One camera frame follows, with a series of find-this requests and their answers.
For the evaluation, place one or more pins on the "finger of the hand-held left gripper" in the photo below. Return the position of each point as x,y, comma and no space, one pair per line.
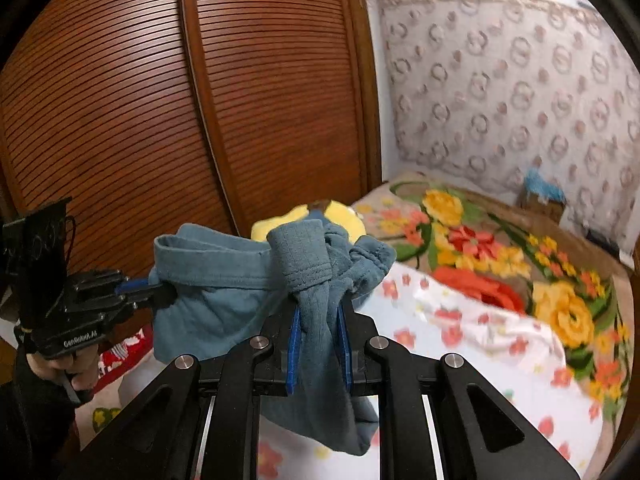
130,286
155,299

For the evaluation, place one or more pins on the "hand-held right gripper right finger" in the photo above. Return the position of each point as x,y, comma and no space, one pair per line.
347,360

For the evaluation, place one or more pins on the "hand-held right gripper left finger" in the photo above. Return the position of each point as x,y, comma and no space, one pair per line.
294,355

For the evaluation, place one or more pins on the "grey-blue pants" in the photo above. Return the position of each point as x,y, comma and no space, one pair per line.
215,280

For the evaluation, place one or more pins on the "person's left forearm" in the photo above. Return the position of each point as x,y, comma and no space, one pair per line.
35,425

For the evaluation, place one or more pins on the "person's left hand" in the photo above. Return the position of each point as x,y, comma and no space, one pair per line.
55,367

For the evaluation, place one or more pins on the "red printed cloth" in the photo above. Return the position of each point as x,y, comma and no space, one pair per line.
120,355

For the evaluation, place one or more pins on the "white floral strawberry blanket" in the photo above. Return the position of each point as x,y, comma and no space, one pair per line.
450,350

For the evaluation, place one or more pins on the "yellow plush pillow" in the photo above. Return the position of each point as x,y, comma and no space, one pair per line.
345,215

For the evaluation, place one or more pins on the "beige floral bedspread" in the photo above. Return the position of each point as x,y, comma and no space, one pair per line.
565,310

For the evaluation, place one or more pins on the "small cardboard box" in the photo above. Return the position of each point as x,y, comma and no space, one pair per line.
542,210

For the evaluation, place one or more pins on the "wooden wardrobe side panel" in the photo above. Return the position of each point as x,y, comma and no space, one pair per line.
367,85

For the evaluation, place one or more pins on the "black box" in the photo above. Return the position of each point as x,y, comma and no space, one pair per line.
602,241

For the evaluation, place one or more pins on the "circle-patterned sheer curtain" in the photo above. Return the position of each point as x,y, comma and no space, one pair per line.
510,90

